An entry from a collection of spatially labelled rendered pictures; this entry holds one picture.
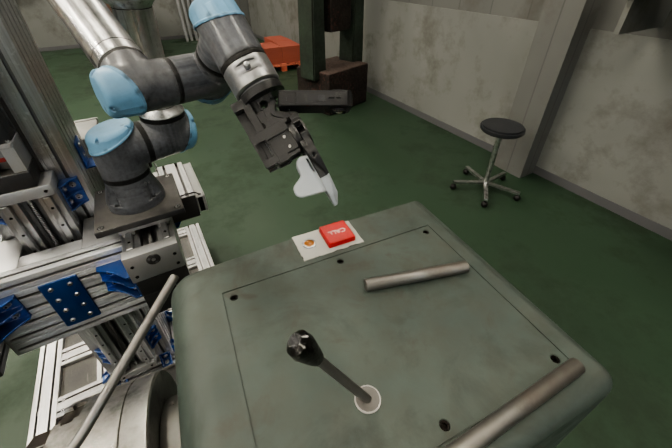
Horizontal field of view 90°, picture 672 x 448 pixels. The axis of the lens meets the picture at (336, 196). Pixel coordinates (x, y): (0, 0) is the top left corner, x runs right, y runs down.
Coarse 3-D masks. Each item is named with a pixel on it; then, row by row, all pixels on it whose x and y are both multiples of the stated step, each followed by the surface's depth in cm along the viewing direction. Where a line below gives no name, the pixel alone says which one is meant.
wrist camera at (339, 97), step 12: (288, 96) 50; (300, 96) 50; (312, 96) 50; (324, 96) 50; (336, 96) 50; (348, 96) 50; (288, 108) 51; (300, 108) 51; (312, 108) 51; (324, 108) 51; (336, 108) 51; (348, 108) 52
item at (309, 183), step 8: (304, 160) 50; (304, 168) 50; (304, 176) 50; (312, 176) 50; (328, 176) 50; (296, 184) 50; (304, 184) 50; (312, 184) 51; (320, 184) 51; (328, 184) 50; (296, 192) 50; (304, 192) 50; (312, 192) 51; (320, 192) 51; (328, 192) 51; (336, 192) 52; (336, 200) 52
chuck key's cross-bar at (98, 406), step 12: (168, 288) 46; (156, 300) 45; (156, 312) 44; (144, 324) 43; (144, 336) 43; (132, 348) 42; (120, 360) 41; (120, 372) 40; (108, 384) 40; (108, 396) 39; (96, 408) 38; (84, 420) 38; (96, 420) 38; (84, 432) 37; (72, 444) 36
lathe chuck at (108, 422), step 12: (96, 396) 51; (120, 396) 49; (72, 408) 50; (84, 408) 48; (108, 408) 47; (120, 408) 47; (72, 420) 46; (108, 420) 45; (120, 420) 45; (60, 432) 44; (72, 432) 44; (96, 432) 44; (108, 432) 44; (48, 444) 43; (60, 444) 43; (84, 444) 42; (96, 444) 42; (108, 444) 42
